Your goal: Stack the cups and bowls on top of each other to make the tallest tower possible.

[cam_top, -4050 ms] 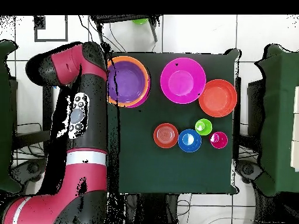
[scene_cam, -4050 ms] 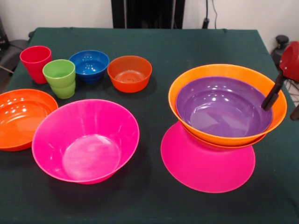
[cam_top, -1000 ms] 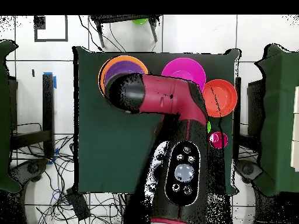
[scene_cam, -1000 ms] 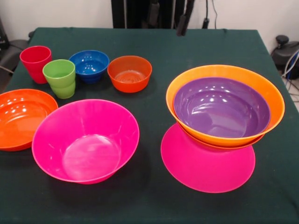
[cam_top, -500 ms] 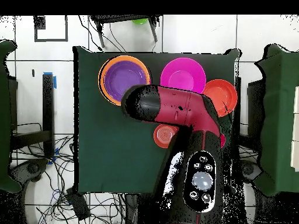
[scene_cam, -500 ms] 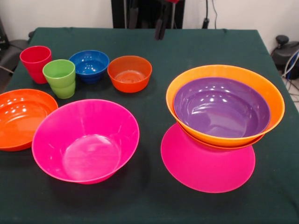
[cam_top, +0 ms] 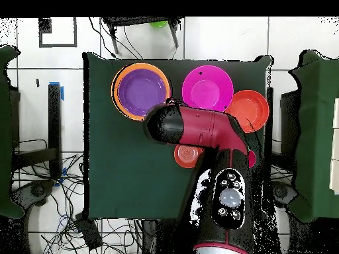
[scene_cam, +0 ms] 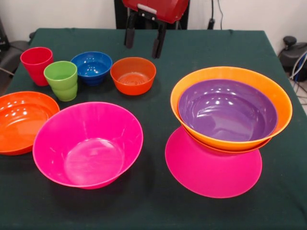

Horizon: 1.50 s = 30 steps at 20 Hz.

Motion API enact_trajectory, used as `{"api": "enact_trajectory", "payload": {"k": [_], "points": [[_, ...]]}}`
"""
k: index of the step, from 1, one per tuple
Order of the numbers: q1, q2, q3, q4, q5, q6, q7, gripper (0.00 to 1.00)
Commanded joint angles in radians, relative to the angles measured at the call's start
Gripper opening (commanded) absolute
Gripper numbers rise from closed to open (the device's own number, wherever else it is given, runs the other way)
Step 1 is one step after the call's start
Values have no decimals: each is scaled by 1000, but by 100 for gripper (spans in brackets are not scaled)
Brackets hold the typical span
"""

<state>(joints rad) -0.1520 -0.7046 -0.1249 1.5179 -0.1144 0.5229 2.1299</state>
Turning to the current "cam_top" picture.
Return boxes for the small red bowl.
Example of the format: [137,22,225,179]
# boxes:
[173,144,203,169]

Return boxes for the orange bowl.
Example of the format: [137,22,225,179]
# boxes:
[111,62,171,122]

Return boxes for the dark green tablecloth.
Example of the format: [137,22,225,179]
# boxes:
[82,52,273,222]

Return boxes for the pink bowl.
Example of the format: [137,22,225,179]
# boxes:
[181,65,234,113]

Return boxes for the shallow red-orange bowl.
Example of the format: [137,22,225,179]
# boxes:
[225,89,270,134]

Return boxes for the blue tape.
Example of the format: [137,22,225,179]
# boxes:
[48,81,65,101]

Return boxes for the black power strip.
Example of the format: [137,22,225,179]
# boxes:
[74,212,103,251]

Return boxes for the black stool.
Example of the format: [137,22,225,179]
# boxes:
[101,17,184,55]

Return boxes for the black office chair base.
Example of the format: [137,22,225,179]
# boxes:
[11,179,56,210]
[272,182,298,209]

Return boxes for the green cloth side table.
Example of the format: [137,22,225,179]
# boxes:
[287,50,339,223]
[0,45,24,219]

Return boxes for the white boxes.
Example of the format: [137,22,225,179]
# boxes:
[328,97,339,195]

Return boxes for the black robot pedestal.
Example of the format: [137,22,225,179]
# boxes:
[141,219,186,254]

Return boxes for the black cable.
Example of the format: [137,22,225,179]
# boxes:
[88,17,117,59]

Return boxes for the black table frame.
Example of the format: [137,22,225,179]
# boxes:
[265,87,274,183]
[11,83,62,181]

